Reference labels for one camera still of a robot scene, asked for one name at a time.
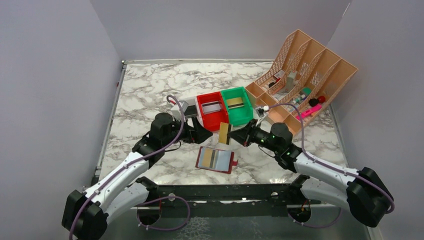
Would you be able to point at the white plastic bin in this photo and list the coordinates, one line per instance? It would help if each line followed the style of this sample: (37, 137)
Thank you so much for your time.
(192, 101)

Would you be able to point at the gold credit card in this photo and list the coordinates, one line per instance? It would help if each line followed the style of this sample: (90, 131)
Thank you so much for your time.
(224, 130)

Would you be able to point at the red plastic bin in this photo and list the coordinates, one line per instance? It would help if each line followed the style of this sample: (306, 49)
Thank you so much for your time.
(212, 121)

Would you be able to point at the grey box in organizer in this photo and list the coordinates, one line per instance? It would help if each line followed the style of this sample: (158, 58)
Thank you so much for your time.
(290, 81)

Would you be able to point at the red leather card holder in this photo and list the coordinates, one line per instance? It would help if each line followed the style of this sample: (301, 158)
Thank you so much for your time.
(224, 161)

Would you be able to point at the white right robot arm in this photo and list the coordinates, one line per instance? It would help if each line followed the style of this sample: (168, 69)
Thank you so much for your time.
(361, 192)

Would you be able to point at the pink highlighter marker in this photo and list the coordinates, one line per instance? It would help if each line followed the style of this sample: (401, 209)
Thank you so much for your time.
(308, 111)

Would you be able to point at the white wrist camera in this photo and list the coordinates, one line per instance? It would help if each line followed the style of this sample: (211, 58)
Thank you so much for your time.
(262, 112)
(179, 109)

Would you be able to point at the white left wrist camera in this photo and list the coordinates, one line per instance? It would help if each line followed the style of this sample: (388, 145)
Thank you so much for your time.
(179, 109)

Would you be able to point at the green plastic bin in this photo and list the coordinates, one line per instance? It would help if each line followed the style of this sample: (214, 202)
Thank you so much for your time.
(241, 115)

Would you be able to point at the gold card in green bin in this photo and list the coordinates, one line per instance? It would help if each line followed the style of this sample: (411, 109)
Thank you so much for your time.
(235, 102)

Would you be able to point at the beige desk organizer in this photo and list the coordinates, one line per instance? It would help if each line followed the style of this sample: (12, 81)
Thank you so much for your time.
(318, 68)

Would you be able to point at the green capped tube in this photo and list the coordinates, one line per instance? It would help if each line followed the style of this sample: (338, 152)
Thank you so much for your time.
(304, 92)

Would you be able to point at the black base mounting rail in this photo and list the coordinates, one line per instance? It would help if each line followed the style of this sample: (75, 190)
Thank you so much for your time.
(219, 200)

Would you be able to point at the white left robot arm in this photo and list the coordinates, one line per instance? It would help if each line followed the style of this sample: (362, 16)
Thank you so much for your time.
(87, 214)

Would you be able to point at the red black round item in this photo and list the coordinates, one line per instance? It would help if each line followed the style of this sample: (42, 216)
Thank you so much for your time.
(316, 101)

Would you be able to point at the silver card in red bin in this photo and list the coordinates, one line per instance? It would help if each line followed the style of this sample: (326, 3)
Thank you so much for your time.
(211, 107)

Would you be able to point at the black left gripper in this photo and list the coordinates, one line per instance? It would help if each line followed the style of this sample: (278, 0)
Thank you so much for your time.
(194, 130)

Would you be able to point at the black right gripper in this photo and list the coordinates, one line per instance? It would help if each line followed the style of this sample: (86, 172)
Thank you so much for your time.
(250, 133)

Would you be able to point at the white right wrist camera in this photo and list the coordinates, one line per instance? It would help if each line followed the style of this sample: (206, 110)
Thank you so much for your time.
(262, 112)

